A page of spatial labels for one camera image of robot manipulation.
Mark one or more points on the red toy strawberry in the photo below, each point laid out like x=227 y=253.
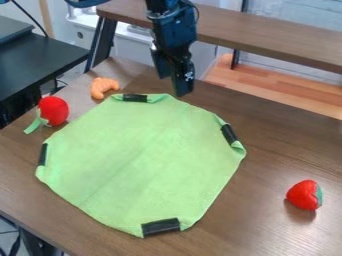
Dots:
x=305 y=195

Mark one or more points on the red plush tomato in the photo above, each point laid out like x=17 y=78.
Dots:
x=52 y=111

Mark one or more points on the orange toy croissant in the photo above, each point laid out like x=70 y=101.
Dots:
x=102 y=87

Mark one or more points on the wooden bench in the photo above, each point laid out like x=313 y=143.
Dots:
x=249 y=31

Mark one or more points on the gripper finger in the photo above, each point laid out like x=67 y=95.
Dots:
x=183 y=75
x=160 y=65

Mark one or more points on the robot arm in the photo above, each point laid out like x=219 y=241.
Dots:
x=161 y=6

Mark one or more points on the black table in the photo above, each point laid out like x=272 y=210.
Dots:
x=31 y=63

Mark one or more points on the green cloth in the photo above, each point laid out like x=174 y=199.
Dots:
x=138 y=160

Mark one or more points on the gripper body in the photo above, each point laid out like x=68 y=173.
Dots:
x=174 y=31

